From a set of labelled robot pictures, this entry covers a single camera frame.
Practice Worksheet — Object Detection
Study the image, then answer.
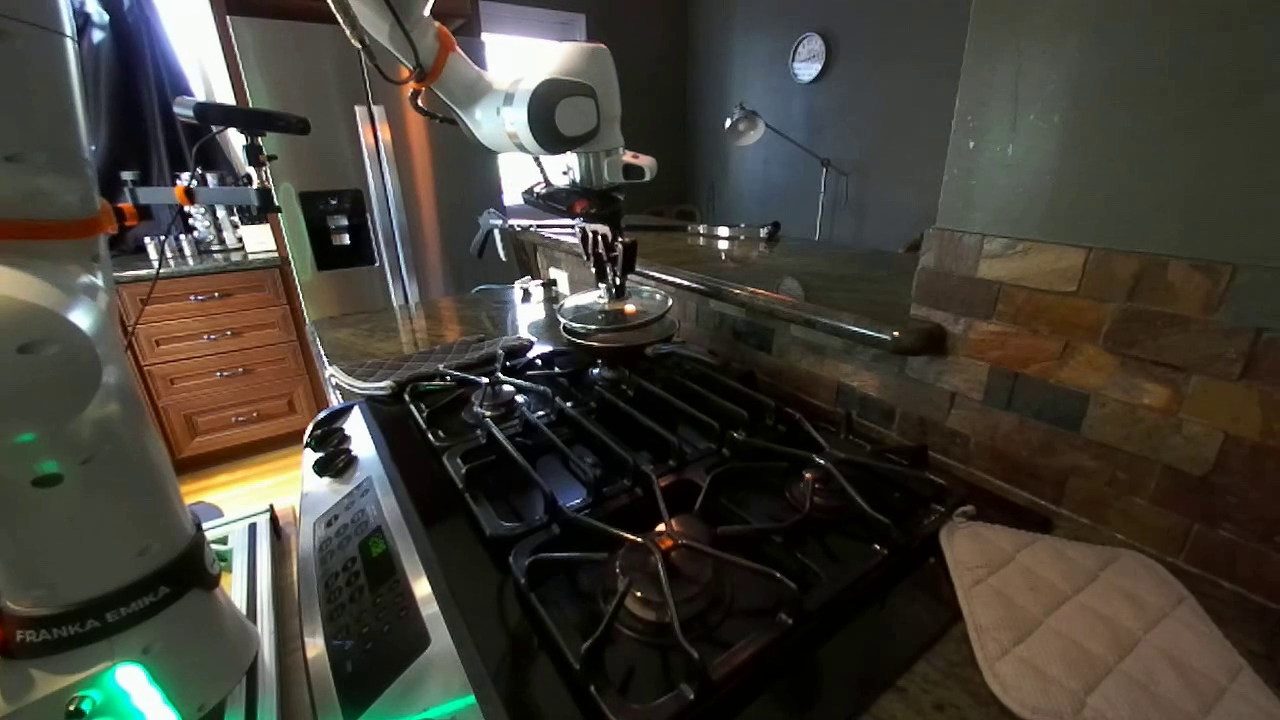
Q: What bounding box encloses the glass lid with steel knob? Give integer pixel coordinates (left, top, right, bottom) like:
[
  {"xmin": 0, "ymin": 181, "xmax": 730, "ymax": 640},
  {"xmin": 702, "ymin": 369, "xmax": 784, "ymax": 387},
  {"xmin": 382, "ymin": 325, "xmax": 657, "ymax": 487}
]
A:
[{"xmin": 547, "ymin": 280, "xmax": 679, "ymax": 338}]

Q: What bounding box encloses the black gas stove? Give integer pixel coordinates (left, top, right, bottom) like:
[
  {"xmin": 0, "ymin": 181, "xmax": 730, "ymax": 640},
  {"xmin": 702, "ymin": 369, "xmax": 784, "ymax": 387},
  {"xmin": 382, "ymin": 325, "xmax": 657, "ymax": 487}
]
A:
[{"xmin": 290, "ymin": 332, "xmax": 970, "ymax": 720}]

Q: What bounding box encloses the black bar camera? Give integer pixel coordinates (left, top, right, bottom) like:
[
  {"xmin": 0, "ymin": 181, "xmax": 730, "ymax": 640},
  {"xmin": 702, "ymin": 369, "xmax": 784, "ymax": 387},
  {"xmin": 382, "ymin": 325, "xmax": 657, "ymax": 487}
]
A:
[{"xmin": 171, "ymin": 93, "xmax": 316, "ymax": 142}]

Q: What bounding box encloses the round wall clock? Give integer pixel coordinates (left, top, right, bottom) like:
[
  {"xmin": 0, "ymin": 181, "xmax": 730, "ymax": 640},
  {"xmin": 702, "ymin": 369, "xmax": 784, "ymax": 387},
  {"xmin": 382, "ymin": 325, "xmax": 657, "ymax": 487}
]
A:
[{"xmin": 784, "ymin": 29, "xmax": 830, "ymax": 89}]

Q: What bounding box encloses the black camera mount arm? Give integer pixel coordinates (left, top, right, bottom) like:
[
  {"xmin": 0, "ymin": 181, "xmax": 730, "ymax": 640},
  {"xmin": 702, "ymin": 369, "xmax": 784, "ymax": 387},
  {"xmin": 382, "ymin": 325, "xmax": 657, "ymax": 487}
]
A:
[{"xmin": 111, "ymin": 132, "xmax": 284, "ymax": 226}]

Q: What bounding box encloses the silver desk lamp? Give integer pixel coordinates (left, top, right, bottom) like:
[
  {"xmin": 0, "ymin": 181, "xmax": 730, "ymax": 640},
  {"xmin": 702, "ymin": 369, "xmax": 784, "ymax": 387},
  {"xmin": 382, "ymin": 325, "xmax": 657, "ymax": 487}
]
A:
[{"xmin": 719, "ymin": 105, "xmax": 852, "ymax": 246}]

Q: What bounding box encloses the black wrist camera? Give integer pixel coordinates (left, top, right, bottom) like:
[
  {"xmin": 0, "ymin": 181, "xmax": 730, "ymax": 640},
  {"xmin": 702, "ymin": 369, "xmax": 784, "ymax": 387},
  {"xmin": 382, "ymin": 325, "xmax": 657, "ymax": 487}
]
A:
[{"xmin": 519, "ymin": 181, "xmax": 594, "ymax": 226}]

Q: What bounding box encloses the dark frying pan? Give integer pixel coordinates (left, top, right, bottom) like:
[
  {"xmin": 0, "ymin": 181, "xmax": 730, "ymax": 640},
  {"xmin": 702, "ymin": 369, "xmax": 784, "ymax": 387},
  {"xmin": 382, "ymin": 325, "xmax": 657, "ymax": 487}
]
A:
[{"xmin": 557, "ymin": 316, "xmax": 679, "ymax": 357}]

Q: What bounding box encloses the stainless steel fridge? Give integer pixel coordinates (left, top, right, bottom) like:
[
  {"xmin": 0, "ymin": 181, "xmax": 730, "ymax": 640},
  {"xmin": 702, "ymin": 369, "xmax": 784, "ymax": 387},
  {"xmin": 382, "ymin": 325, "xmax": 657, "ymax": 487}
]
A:
[{"xmin": 222, "ymin": 11, "xmax": 505, "ymax": 357}]

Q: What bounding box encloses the wooden drawer cabinet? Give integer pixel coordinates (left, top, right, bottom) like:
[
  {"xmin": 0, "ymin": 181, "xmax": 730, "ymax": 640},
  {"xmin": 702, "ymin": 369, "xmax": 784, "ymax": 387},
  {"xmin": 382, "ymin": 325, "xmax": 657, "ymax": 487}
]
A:
[{"xmin": 111, "ymin": 258, "xmax": 330, "ymax": 467}]

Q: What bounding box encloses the quilted pot holder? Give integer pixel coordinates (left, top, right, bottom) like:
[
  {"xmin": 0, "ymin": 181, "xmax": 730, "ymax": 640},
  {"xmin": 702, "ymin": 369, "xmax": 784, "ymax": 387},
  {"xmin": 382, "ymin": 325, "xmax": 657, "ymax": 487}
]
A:
[{"xmin": 936, "ymin": 512, "xmax": 1280, "ymax": 720}]

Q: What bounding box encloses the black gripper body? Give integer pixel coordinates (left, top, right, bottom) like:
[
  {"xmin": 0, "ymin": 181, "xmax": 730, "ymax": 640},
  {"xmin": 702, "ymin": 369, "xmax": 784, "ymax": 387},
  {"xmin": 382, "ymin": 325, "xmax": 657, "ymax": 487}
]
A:
[{"xmin": 570, "ymin": 188, "xmax": 646, "ymax": 272}]

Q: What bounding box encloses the black stove knob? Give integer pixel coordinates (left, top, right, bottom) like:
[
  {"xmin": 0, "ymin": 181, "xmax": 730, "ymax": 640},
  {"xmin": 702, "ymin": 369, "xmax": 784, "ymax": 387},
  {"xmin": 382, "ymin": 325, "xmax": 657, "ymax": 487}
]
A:
[
  {"xmin": 311, "ymin": 443, "xmax": 358, "ymax": 485},
  {"xmin": 303, "ymin": 402, "xmax": 357, "ymax": 452}
]

